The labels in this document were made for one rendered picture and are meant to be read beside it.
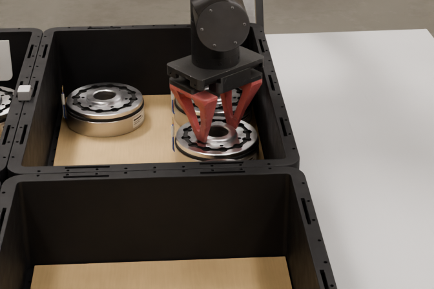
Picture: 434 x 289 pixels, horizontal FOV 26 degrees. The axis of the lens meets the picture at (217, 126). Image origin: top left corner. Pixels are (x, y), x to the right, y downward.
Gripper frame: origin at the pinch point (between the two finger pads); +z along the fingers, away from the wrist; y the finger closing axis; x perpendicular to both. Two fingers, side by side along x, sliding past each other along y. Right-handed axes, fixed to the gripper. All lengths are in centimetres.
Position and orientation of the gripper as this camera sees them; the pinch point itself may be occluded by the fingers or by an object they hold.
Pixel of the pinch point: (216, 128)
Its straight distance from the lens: 115.3
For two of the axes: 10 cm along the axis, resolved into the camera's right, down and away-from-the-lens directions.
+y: 7.6, -3.1, 5.7
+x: -6.5, -3.4, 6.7
